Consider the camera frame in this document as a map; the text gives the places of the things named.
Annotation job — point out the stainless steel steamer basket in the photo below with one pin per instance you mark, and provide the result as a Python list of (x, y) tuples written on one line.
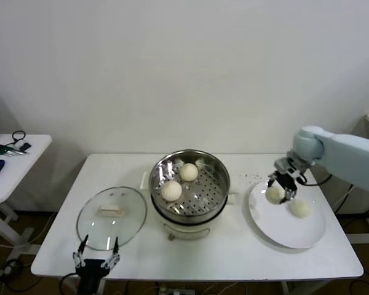
[(215, 184)]

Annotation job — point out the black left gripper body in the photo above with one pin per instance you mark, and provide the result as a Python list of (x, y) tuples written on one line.
[(89, 273)]

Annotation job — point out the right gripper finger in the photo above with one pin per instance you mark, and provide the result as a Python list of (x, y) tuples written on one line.
[(289, 194), (271, 179)]

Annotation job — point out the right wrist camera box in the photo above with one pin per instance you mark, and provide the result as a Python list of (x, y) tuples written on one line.
[(283, 164)]

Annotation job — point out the small black device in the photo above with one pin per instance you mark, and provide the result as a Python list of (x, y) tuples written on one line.
[(25, 146)]

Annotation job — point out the white round plate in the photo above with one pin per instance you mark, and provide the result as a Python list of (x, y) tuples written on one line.
[(280, 227)]

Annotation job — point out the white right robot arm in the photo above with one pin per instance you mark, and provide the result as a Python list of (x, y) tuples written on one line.
[(344, 156)]

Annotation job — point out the white electric cooker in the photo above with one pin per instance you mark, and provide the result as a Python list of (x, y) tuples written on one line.
[(187, 229)]

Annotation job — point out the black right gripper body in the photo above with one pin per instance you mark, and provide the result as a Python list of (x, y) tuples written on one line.
[(287, 181)]

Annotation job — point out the white steamed baozi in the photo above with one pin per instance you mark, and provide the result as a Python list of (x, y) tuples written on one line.
[(189, 172), (171, 190), (273, 195), (299, 209)]

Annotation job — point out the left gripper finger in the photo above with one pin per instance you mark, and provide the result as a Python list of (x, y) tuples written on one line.
[(77, 257), (114, 258)]

